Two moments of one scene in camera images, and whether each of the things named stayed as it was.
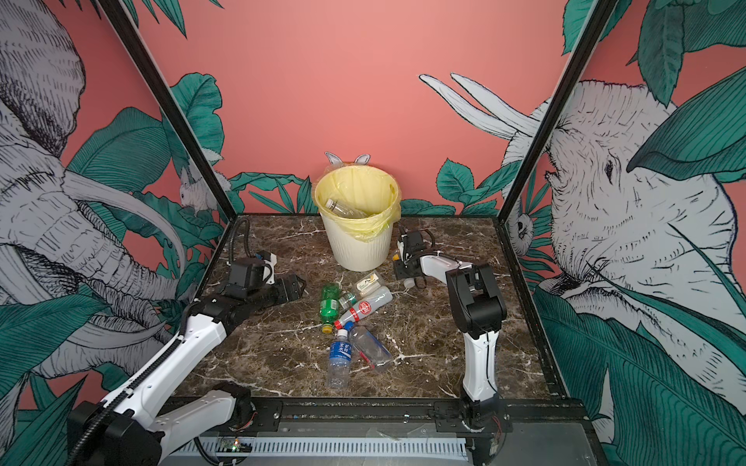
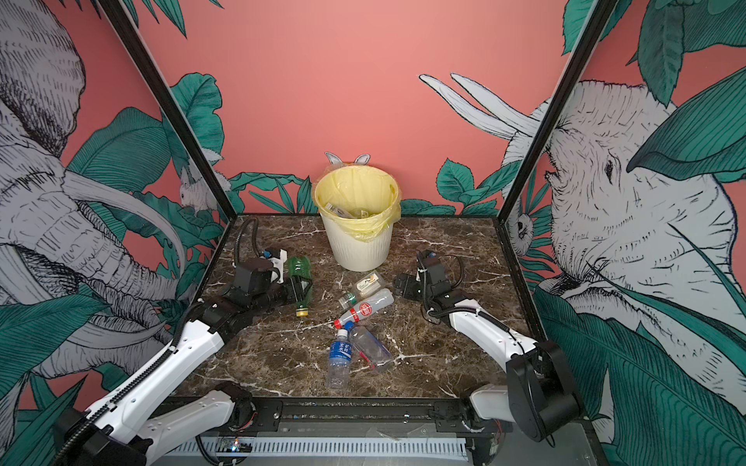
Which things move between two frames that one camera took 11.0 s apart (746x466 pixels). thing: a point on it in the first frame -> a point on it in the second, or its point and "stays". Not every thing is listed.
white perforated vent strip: x=334 y=447 stays
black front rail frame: x=525 y=416 stays
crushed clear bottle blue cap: x=377 y=353 stays
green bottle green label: x=329 y=306 -> x=299 y=269
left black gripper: x=294 y=289 stays
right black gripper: x=399 y=269 -> x=413 y=281
